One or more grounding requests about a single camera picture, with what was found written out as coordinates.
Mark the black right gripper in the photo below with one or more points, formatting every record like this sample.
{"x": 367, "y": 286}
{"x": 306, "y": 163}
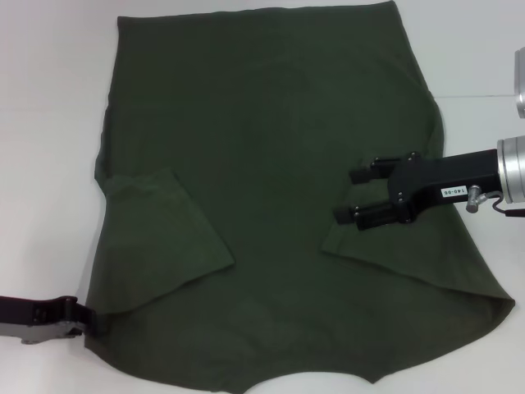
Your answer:
{"x": 455, "y": 176}

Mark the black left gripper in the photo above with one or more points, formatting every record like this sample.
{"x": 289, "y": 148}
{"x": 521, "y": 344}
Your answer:
{"x": 24, "y": 312}

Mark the dark green t-shirt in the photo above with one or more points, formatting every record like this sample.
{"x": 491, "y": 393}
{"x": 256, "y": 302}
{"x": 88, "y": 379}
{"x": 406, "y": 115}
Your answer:
{"x": 266, "y": 143}

